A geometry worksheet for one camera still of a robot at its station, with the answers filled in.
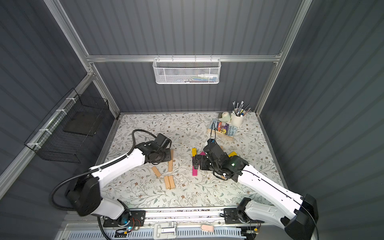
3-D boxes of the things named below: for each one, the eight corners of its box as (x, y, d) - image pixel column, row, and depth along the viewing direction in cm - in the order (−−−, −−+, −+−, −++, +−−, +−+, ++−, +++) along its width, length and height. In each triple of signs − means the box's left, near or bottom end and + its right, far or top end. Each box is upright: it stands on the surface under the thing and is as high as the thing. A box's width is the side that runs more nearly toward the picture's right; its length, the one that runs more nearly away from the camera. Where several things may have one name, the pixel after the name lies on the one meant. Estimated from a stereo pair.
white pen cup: (230, 126, 114) (233, 116, 105) (228, 119, 120) (231, 108, 111) (243, 126, 114) (247, 116, 105) (241, 118, 119) (244, 108, 111)
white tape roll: (224, 124, 113) (225, 118, 107) (218, 120, 116) (219, 113, 111) (229, 121, 115) (230, 115, 110) (224, 116, 118) (225, 110, 113)
